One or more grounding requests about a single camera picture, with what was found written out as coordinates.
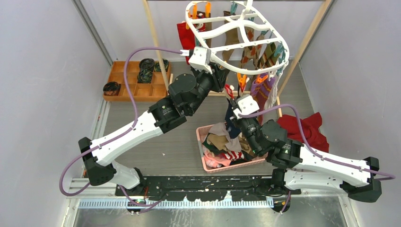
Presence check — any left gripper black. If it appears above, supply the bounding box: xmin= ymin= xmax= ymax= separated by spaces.
xmin=187 ymin=62 xmax=228 ymax=114

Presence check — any maroon purple orange striped sock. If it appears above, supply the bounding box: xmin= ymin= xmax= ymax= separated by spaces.
xmin=250 ymin=73 xmax=275 ymax=111

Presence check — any white plastic clip hanger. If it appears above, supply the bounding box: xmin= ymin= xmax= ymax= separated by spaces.
xmin=182 ymin=0 xmax=289 ymax=80

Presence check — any navy sock red cuff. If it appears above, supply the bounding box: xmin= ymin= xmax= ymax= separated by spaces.
xmin=237 ymin=78 xmax=250 ymax=98

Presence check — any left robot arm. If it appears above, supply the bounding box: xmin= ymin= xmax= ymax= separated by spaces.
xmin=78 ymin=63 xmax=229 ymax=196

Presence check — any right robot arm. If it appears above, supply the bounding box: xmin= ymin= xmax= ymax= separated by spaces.
xmin=230 ymin=95 xmax=382 ymax=203

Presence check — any white hanging sock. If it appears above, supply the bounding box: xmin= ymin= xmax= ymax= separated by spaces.
xmin=271 ymin=68 xmax=283 ymax=104

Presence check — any tan ribbed sock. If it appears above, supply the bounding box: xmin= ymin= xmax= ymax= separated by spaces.
xmin=207 ymin=133 xmax=228 ymax=151

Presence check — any grey beige sock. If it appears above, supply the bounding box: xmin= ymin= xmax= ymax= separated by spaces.
xmin=209 ymin=122 xmax=242 ymax=152

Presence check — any pink plastic basket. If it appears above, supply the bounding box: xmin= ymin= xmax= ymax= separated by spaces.
xmin=196 ymin=125 xmax=267 ymax=173

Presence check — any argyle hanging sock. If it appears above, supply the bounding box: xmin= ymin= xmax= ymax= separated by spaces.
xmin=240 ymin=27 xmax=262 ymax=69

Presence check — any wooden clothes rack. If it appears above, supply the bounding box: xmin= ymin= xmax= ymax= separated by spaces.
xmin=142 ymin=0 xmax=335 ymax=105

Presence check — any red hanging sock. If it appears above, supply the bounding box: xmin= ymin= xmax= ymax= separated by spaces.
xmin=177 ymin=21 xmax=201 ymax=50

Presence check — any green striped hanging sock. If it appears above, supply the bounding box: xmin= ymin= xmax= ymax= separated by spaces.
xmin=257 ymin=43 xmax=280 ymax=69

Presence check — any orange wooden compartment tray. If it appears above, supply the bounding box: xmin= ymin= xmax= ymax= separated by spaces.
xmin=103 ymin=61 xmax=167 ymax=102

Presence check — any rolled dark green sock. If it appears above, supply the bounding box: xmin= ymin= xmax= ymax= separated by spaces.
xmin=154 ymin=59 xmax=170 ymax=73

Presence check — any rolled dark sock centre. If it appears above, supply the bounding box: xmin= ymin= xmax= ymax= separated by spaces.
xmin=137 ymin=69 xmax=153 ymax=84

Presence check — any red cloth on table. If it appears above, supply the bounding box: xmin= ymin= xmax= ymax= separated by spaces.
xmin=277 ymin=112 xmax=329 ymax=153

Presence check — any rolled dark sock left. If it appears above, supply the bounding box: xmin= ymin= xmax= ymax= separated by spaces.
xmin=103 ymin=81 xmax=121 ymax=96

